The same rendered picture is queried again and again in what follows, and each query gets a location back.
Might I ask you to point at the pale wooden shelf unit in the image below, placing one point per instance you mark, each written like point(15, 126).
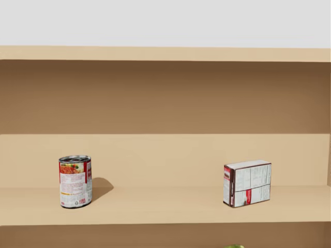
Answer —
point(165, 155)

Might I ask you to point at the red and white can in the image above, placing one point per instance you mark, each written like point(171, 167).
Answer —
point(75, 183)

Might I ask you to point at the green and blue rectangular can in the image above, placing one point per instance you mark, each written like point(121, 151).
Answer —
point(234, 246)

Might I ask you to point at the red and white carton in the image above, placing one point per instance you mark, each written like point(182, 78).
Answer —
point(248, 184)

